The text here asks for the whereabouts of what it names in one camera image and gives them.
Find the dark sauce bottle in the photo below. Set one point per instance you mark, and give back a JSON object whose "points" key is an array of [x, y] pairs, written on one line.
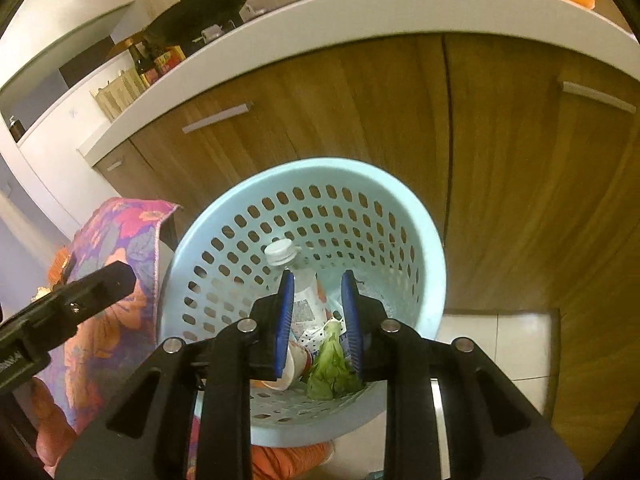
{"points": [[139, 62]]}

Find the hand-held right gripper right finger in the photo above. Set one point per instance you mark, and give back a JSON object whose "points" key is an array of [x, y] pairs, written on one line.
{"points": [[350, 320]]}

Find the small dark bottle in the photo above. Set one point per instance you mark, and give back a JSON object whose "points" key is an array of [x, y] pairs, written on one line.
{"points": [[16, 130]]}

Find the clear plastic bottle white cap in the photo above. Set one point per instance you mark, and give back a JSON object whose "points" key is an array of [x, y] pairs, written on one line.
{"points": [[278, 252]]}

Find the light blue plastic basket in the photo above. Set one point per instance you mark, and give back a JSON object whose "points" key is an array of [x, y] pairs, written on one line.
{"points": [[320, 170]]}

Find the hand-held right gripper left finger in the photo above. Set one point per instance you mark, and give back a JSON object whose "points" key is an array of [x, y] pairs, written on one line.
{"points": [[285, 320]]}

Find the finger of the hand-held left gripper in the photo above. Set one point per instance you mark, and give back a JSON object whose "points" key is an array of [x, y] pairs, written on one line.
{"points": [[90, 287]]}

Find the black wok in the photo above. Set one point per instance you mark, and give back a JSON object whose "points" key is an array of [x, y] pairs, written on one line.
{"points": [[200, 17]]}

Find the pale green cabbage leaf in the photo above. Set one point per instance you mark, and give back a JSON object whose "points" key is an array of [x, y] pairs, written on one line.
{"points": [[330, 365]]}

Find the floral printed cloth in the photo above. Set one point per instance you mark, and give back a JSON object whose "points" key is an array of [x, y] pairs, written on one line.
{"points": [[115, 260]]}

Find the red label sauce bottle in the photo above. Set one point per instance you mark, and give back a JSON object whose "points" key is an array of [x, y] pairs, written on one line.
{"points": [[167, 58]]}

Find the orange white paper cup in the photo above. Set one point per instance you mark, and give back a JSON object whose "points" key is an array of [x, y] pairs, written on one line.
{"points": [[295, 365]]}

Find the white dotted paper tray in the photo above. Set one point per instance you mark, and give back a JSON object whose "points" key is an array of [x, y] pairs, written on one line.
{"points": [[312, 332]]}

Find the woven wicker basket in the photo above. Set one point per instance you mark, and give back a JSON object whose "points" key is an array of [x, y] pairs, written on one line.
{"points": [[120, 92]]}

